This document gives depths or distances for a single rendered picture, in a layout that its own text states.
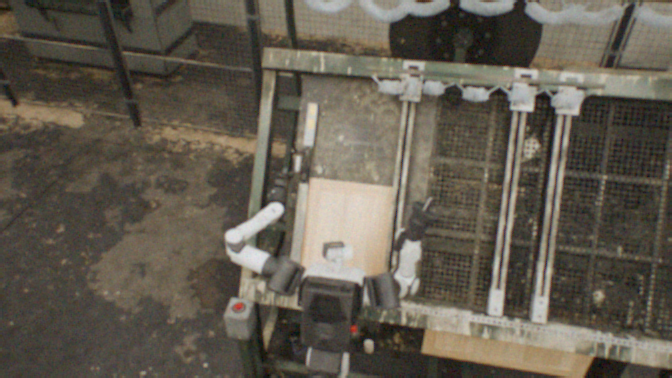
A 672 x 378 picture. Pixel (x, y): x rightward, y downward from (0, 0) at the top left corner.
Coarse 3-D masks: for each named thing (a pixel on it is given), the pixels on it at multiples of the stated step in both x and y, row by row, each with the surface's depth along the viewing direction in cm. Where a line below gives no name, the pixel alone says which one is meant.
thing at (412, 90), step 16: (416, 64) 264; (416, 80) 251; (400, 96) 265; (416, 96) 263; (400, 128) 269; (400, 144) 269; (400, 160) 271; (400, 176) 272; (400, 192) 270; (400, 208) 269; (400, 224) 271; (384, 272) 270
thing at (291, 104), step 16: (288, 96) 288; (288, 128) 289; (480, 128) 274; (496, 128) 273; (624, 128) 264; (288, 144) 289; (288, 160) 290; (544, 192) 273; (560, 256) 269; (624, 272) 265; (640, 272) 264
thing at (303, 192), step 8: (312, 104) 278; (304, 136) 279; (312, 136) 278; (304, 144) 279; (312, 144) 278; (312, 160) 280; (304, 184) 279; (304, 192) 279; (304, 200) 279; (296, 208) 280; (304, 208) 279; (296, 216) 280; (304, 216) 279; (296, 224) 280; (304, 224) 281; (296, 232) 280; (296, 240) 280; (296, 248) 280; (296, 256) 280
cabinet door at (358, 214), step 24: (312, 192) 280; (336, 192) 279; (360, 192) 277; (384, 192) 275; (312, 216) 281; (336, 216) 279; (360, 216) 277; (384, 216) 275; (312, 240) 281; (336, 240) 279; (360, 240) 277; (384, 240) 275; (360, 264) 277
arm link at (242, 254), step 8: (232, 232) 239; (240, 232) 239; (232, 240) 236; (240, 240) 237; (232, 248) 234; (240, 248) 234; (248, 248) 236; (232, 256) 235; (240, 256) 234; (248, 256) 233; (256, 256) 233; (264, 256) 233; (240, 264) 236; (248, 264) 233; (256, 264) 231
